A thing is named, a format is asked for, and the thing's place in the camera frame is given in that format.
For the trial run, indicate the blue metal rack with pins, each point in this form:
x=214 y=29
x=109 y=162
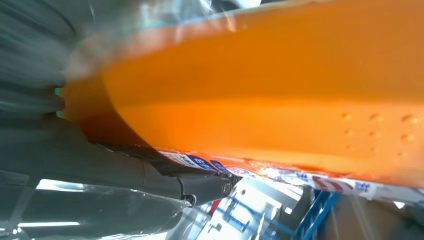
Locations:
x=314 y=212

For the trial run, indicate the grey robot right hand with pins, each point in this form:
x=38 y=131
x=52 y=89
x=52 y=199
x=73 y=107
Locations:
x=82 y=159

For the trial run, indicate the clear plastic cover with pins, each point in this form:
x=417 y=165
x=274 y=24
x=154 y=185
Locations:
x=99 y=212

